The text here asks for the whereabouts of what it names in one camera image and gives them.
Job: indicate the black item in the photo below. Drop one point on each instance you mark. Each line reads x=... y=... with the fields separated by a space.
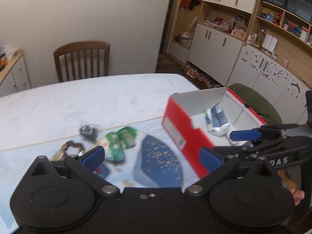
x=88 y=132

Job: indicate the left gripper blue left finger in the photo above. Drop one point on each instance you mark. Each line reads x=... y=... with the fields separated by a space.
x=83 y=169

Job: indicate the brown wooden chair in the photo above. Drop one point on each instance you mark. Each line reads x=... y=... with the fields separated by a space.
x=82 y=60

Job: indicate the person's right hand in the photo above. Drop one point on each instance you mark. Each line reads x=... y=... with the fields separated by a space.
x=298 y=195

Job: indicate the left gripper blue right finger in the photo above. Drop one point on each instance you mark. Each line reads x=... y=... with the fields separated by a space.
x=220 y=168

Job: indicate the olive green jacket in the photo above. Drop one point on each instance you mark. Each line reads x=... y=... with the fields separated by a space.
x=258 y=103

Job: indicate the white wooden sideboard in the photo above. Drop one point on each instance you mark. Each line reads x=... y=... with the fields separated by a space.
x=14 y=76

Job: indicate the shoes on floor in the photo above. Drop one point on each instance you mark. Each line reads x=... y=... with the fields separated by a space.
x=199 y=78

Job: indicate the white canister pair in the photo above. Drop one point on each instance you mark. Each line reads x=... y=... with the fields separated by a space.
x=269 y=43

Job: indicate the white wall cabinet unit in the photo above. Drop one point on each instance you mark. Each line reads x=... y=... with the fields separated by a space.
x=223 y=39

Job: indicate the brown hair scrunchie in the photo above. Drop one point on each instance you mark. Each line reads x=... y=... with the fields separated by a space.
x=72 y=148

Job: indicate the white blue snack bag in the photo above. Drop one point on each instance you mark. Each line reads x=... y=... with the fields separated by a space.
x=216 y=120

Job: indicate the green white snack bag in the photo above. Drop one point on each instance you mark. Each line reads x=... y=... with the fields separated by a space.
x=112 y=147

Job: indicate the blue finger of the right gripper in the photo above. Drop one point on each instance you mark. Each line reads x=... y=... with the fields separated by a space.
x=231 y=150
x=245 y=135

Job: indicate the gold foil snack packet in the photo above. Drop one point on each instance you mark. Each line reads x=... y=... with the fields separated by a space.
x=58 y=156

